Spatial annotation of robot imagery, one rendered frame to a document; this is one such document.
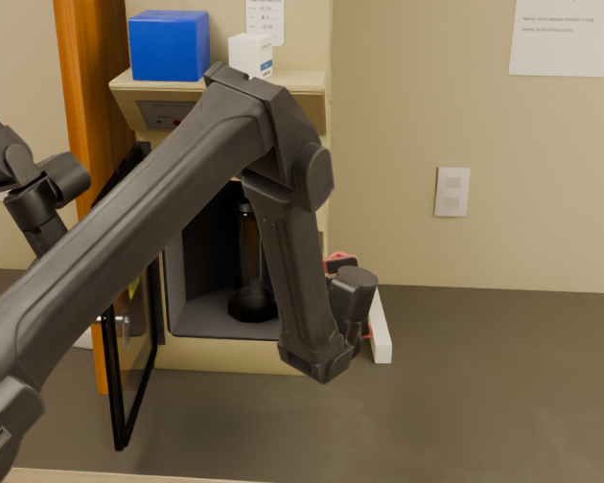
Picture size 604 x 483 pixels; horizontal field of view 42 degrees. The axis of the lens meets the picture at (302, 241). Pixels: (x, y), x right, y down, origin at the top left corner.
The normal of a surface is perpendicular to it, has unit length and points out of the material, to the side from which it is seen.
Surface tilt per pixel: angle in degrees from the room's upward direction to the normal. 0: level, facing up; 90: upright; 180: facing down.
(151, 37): 90
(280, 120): 100
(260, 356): 90
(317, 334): 94
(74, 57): 90
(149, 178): 29
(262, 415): 0
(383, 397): 0
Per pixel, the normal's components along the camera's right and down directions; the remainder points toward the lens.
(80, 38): 1.00, 0.04
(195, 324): 0.00, -0.92
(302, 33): -0.08, 0.40
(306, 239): 0.77, 0.43
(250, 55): -0.33, 0.37
